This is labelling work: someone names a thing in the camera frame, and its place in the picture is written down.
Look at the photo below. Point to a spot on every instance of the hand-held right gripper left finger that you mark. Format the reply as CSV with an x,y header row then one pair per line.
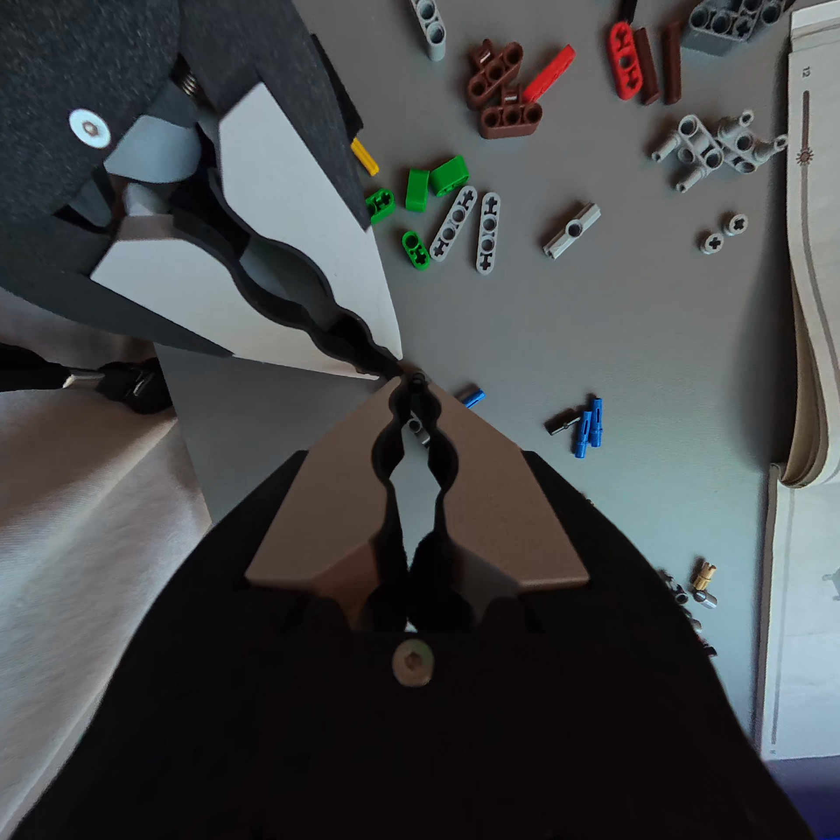
x,y
315,499

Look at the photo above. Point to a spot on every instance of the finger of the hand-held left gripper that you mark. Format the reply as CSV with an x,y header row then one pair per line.
x,y
177,289
295,190

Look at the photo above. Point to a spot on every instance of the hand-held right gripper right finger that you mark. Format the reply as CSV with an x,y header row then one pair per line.
x,y
505,518

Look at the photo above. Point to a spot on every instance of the yellow lego axle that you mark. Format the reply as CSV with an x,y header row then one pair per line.
x,y
364,156

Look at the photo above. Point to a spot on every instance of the small green lego piece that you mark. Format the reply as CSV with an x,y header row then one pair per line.
x,y
417,190
410,254
374,210
449,172

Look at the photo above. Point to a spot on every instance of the blue lego pin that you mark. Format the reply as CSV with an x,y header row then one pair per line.
x,y
472,397
581,436
595,423

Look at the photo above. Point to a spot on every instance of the dark brown lego pin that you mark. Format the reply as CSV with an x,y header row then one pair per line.
x,y
561,421

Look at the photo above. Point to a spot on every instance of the thin grey lego liftarm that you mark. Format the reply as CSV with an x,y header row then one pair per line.
x,y
457,215
487,226

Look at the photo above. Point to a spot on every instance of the dark lego piece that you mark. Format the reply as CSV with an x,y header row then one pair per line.
x,y
676,590

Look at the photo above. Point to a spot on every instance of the tan lego pin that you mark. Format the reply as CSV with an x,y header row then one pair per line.
x,y
702,576

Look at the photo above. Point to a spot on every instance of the light grey lego beam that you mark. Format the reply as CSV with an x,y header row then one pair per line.
x,y
430,33

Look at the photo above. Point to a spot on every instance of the grey lego pin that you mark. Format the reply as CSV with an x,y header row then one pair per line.
x,y
707,599

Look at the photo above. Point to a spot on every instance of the grey lego axle connector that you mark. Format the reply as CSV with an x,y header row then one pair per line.
x,y
558,241

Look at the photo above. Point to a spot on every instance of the red flat lego piece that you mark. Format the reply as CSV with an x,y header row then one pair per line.
x,y
548,73

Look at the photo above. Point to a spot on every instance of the lego instruction booklet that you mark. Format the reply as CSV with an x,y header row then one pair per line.
x,y
807,590

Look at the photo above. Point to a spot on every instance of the grey lego bush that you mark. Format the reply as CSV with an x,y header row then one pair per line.
x,y
730,229
705,246

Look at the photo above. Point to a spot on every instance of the red lego beam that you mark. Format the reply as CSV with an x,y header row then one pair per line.
x,y
623,49

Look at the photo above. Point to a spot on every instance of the dark brown lego tube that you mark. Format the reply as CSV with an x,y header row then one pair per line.
x,y
671,62
648,65

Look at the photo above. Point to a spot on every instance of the black lego axle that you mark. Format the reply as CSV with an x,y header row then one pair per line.
x,y
628,10

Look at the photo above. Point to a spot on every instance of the grey lego pin connector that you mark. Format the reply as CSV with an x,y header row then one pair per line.
x,y
702,157
754,154

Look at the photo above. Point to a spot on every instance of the dark grey lego block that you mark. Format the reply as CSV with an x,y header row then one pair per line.
x,y
705,43

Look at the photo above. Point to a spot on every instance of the person's pale clothing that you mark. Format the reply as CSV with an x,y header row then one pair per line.
x,y
79,525

